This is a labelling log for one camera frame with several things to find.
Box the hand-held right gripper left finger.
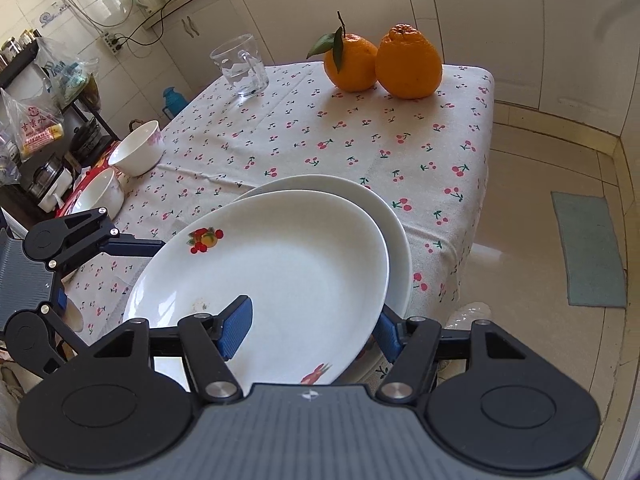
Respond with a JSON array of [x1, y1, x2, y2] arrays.
[[92, 295, 254, 403]]

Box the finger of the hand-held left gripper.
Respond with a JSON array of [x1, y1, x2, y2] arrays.
[[50, 207, 166, 273], [30, 304, 96, 376]]

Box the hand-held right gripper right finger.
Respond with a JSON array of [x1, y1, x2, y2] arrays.
[[371, 310, 530, 404]]

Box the white pink floral bowl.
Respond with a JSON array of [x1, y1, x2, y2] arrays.
[[107, 120, 167, 177], [70, 167, 126, 221]]

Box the white fruit print plate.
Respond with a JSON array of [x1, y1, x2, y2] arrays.
[[235, 174, 414, 321], [122, 189, 391, 386]]

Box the red printed box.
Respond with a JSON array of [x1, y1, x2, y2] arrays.
[[62, 145, 126, 218]]

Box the small white appliance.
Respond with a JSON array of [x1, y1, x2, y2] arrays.
[[25, 155, 76, 211]]

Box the black cooking pot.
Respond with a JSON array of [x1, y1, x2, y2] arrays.
[[70, 117, 101, 156]]

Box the red print plastic bag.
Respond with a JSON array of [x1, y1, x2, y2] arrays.
[[0, 87, 66, 161]]

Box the blue bottle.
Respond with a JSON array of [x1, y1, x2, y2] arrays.
[[162, 86, 190, 116]]

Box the cherry print tablecloth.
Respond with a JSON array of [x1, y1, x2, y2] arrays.
[[60, 60, 496, 386]]

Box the clear plastic bag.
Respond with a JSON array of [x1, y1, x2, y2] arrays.
[[35, 35, 101, 111]]

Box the white power strip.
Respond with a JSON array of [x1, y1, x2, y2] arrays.
[[102, 30, 126, 56]]

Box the clear glass mug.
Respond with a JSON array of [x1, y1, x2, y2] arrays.
[[209, 34, 270, 98]]

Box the black shelf rack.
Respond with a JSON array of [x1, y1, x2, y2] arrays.
[[0, 40, 121, 211]]

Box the grey floor mat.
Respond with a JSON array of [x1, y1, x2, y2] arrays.
[[550, 190, 628, 308]]

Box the orange with green leaf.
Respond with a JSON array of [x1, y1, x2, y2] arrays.
[[306, 10, 379, 93]]

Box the bumpy orange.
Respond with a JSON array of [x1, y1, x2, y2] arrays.
[[375, 23, 444, 100]]

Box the black power cable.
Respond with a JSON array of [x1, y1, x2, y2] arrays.
[[117, 0, 173, 47]]

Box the white hose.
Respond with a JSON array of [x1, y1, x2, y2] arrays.
[[47, 0, 108, 36]]

